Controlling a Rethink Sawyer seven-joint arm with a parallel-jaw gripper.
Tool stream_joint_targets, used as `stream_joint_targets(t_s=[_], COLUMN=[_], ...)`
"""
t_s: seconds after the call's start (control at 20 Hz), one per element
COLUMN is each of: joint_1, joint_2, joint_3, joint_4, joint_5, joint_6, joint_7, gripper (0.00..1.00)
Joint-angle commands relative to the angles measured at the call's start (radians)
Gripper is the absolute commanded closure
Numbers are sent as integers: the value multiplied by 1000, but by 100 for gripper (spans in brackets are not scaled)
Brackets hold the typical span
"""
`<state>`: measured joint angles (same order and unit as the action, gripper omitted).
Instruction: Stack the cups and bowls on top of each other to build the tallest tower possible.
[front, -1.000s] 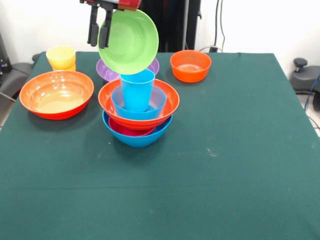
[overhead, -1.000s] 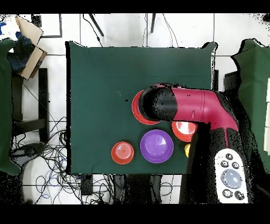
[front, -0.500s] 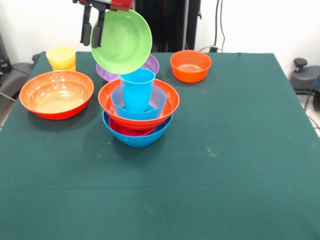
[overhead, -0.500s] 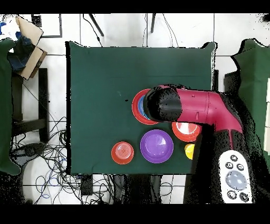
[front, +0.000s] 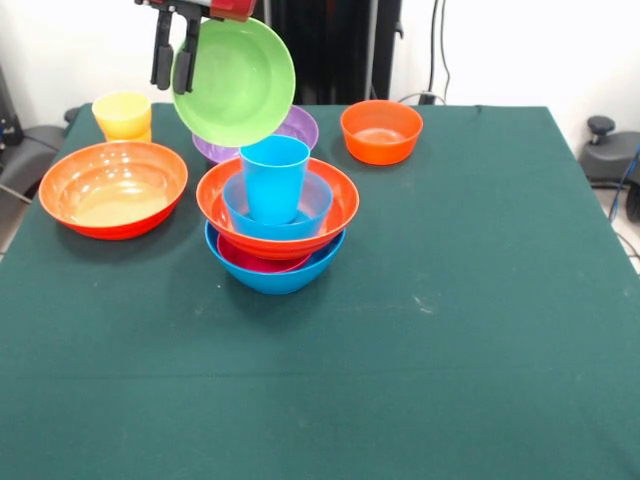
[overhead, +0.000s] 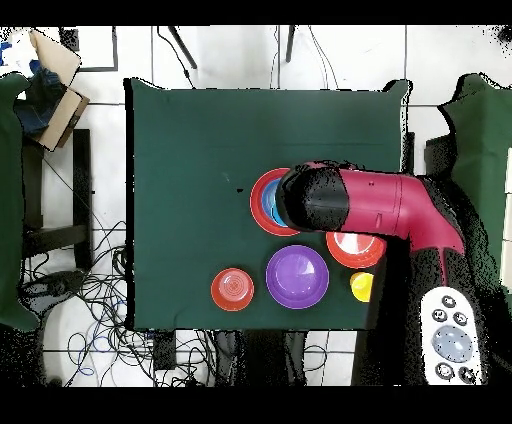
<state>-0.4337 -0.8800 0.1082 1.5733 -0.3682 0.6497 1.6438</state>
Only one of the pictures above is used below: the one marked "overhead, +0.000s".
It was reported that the tangle of black cables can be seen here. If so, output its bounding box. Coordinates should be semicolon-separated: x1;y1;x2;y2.
19;219;219;387

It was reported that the small blue bowl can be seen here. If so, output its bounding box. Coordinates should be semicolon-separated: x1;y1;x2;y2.
260;178;283;219

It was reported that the cardboard box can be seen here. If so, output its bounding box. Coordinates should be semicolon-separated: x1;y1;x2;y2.
15;29;91;153

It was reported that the blue cloth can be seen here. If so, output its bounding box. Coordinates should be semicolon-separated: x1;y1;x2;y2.
13;65;67;137

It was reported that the grey pedestal foot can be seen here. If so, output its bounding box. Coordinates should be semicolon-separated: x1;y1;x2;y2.
19;269;87;317

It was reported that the black stand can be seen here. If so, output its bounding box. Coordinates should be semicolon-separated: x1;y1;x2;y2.
423;133;457;179

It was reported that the dark grey frame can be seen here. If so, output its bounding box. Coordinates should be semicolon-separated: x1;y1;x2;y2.
59;25;120;73

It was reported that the purple bowl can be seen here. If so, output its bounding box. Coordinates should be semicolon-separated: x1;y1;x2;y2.
265;244;330;310

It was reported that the black box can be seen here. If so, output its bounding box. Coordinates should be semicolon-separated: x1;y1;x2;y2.
153;329;178;372

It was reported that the yellow cup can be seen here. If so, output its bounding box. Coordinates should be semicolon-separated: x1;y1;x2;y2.
350;272;375;304

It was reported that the dark green tablecloth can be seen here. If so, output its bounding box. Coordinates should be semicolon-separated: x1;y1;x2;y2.
124;77;413;333

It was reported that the black tripod leg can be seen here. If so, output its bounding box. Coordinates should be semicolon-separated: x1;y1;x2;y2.
167;25;199;70
284;25;297;64

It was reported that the small orange bowl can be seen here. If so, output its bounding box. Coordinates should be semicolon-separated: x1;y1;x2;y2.
210;267;255;312

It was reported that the green cloth covered table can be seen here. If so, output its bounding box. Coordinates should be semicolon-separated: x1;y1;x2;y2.
0;73;41;333
437;73;512;305

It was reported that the large orange bowl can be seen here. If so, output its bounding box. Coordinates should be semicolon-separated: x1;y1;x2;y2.
249;167;301;237
325;231;388;270

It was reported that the black stool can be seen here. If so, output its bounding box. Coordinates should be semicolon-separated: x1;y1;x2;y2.
21;128;94;273

